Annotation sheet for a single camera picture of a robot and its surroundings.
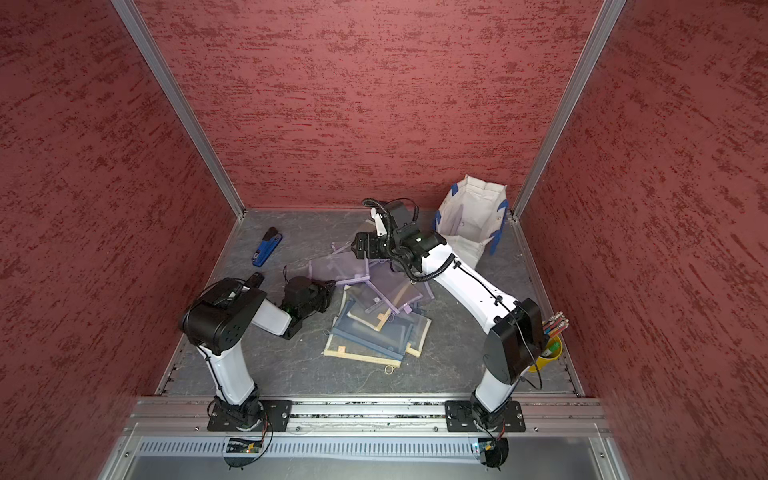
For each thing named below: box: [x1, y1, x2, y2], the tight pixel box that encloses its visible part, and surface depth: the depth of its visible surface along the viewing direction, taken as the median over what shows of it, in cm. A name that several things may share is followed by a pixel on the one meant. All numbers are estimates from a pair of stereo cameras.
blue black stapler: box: [252, 227, 283, 267], surface depth 109 cm
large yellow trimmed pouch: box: [324, 314, 432, 368], surface depth 85 cm
